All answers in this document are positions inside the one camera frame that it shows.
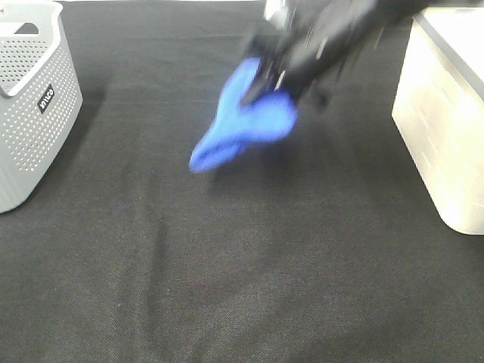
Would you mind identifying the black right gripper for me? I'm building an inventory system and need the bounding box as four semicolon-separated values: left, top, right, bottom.
240;14;364;110

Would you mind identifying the blue microfibre towel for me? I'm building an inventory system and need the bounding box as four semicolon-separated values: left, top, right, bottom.
188;57;298;173

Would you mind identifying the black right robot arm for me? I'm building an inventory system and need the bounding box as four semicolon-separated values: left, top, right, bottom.
241;1;472;106

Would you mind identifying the white plastic basket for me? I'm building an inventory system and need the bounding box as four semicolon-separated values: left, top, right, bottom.
392;4;483;235

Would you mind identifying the black table cloth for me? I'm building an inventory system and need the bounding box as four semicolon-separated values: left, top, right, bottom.
1;2;483;362

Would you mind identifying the grey perforated plastic basket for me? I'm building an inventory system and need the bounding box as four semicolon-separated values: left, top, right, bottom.
1;1;82;213

